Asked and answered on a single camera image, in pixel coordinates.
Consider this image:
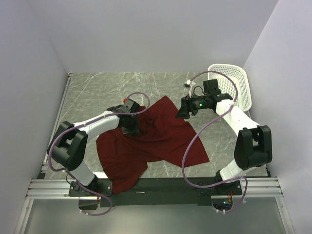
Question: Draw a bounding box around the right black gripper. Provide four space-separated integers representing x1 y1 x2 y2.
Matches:
175 92 210 119

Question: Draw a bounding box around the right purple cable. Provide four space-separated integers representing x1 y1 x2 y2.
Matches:
181 70 249 214

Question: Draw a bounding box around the dark red t-shirt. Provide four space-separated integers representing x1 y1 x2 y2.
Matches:
96 96 196 195

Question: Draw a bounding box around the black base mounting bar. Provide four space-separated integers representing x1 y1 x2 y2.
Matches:
68 177 242 211

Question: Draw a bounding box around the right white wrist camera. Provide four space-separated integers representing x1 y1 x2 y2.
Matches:
183 79 196 98

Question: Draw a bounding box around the aluminium frame rail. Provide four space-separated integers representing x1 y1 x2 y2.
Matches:
26 72 283 199

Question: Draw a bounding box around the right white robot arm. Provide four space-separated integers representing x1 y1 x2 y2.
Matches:
176 94 273 195

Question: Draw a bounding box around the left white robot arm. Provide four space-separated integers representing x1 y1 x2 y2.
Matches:
47 98 140 196

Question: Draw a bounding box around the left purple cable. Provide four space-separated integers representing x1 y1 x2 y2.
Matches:
47 92 151 217

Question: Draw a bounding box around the white perforated plastic basket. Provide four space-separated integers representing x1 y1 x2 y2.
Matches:
207 63 253 114

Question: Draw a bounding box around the purple cable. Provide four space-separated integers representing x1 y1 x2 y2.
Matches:
47 92 151 217
181 70 249 214

